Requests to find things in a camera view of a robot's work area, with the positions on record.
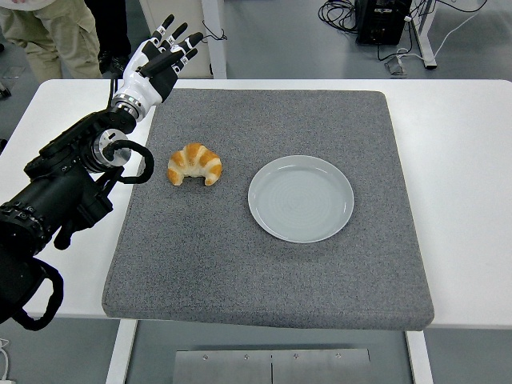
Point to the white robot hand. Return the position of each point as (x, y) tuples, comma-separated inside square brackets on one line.
[(138, 86)]

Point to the golden croissant bread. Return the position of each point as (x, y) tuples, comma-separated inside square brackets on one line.
[(192, 158)]

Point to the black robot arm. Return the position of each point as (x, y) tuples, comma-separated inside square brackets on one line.
[(60, 188)]

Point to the grey round plate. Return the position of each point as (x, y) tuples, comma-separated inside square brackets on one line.
[(300, 200)]

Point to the person in black trousers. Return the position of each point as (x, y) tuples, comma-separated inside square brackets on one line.
[(114, 24)]

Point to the white cabinet panel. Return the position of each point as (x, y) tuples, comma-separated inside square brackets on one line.
[(188, 12)]

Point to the person in beige trousers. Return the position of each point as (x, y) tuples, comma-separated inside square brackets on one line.
[(60, 40)]

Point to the grey felt mat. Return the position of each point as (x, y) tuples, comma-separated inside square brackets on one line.
[(240, 272)]

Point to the black computer tower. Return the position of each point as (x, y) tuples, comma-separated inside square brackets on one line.
[(380, 24)]

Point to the clear plastic holder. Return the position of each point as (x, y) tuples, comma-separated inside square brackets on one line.
[(396, 67)]

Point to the white table leg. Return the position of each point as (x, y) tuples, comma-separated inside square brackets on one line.
[(120, 352), (420, 360)]

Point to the white desk leg with foot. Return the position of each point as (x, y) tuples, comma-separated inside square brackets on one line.
[(426, 36)]

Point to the white desk post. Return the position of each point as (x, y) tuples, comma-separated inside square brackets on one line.
[(216, 60)]

